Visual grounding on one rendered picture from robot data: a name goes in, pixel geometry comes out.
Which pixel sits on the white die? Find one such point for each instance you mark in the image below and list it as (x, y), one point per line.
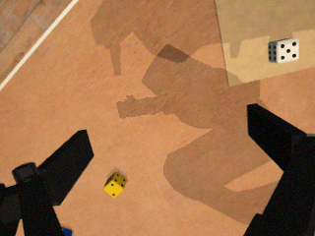
(284, 50)

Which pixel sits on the yellow die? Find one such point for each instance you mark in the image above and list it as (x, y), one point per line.
(114, 185)

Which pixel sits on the tan flat mat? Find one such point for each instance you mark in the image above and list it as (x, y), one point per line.
(247, 26)

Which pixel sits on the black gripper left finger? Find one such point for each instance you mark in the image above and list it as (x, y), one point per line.
(39, 189)

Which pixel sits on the blue die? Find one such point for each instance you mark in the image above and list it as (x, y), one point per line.
(67, 232)

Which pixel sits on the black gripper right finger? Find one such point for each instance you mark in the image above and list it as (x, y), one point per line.
(291, 208)

